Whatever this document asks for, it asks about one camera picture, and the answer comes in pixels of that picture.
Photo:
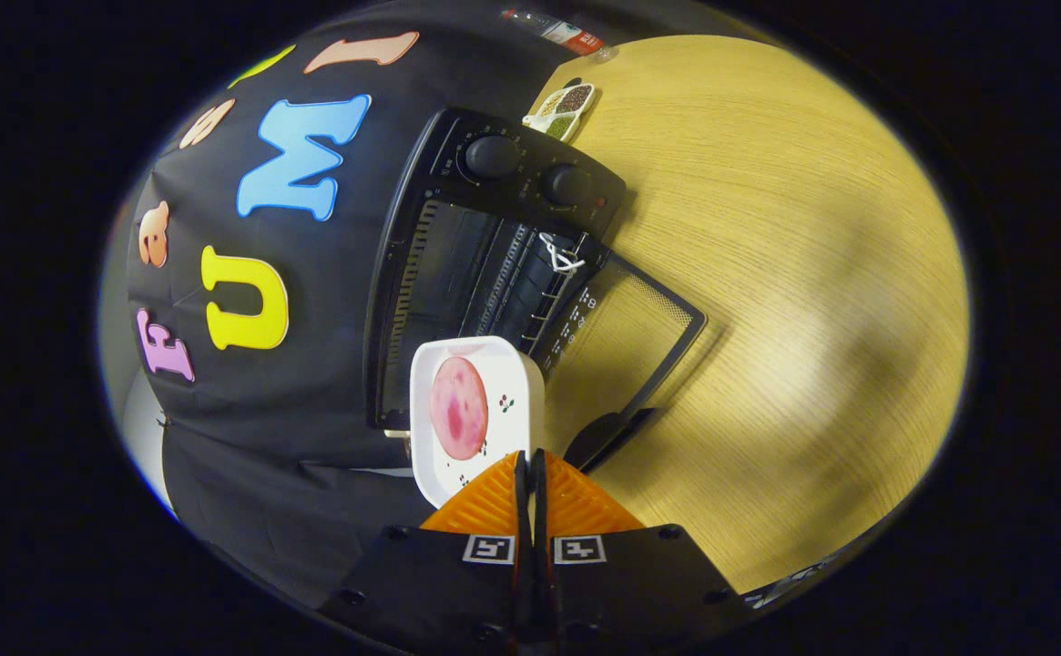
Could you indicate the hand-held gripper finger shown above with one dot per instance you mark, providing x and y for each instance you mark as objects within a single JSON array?
[
  {"x": 522, "y": 510},
  {"x": 539, "y": 510}
]

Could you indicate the glass toaster oven door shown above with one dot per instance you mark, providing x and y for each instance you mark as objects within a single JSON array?
[{"x": 598, "y": 442}]

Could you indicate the pink ham slice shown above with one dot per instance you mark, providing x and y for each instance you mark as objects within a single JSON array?
[{"x": 457, "y": 405}]

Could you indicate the white square plate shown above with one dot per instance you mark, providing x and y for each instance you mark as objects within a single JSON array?
[{"x": 512, "y": 374}]

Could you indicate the black toaster oven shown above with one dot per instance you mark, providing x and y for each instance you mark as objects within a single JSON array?
[{"x": 530, "y": 173}]

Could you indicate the black oven knob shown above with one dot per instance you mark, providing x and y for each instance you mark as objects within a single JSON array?
[
  {"x": 492, "y": 157},
  {"x": 568, "y": 185}
]

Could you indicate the white divided bean dish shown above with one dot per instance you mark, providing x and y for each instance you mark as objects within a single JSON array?
[{"x": 559, "y": 114}]

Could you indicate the red label plastic bottle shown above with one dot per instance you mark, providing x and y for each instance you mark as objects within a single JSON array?
[{"x": 571, "y": 36}]

